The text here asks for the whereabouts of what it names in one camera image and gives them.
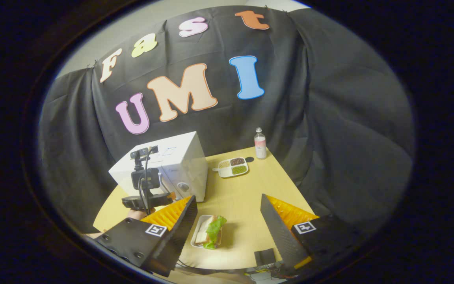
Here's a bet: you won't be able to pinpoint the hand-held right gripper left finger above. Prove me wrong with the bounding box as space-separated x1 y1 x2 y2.
93 194 198 277

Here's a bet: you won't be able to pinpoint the black backdrop cloth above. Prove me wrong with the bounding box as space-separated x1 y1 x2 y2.
38 6 416 237

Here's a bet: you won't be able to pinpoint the clear bottle with pink label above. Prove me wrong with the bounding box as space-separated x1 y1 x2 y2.
254 127 267 159

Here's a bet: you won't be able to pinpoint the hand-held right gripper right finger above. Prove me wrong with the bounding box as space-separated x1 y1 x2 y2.
260 193 369 278

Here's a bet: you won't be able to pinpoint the black floor cables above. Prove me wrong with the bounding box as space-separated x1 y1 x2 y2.
247 264 290 278

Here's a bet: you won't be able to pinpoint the white microwave oven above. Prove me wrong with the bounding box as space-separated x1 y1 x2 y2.
108 131 208 203

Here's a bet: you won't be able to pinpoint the white rectangular plate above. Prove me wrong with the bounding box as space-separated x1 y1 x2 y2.
190 215 224 249

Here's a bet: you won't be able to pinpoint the small black box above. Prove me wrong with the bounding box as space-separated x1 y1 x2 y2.
254 248 277 267

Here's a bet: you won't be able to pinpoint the divided white dish of beans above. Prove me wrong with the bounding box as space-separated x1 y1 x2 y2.
212 157 249 178

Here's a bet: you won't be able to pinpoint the lettuce sandwich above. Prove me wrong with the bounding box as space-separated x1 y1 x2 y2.
195 215 227 250

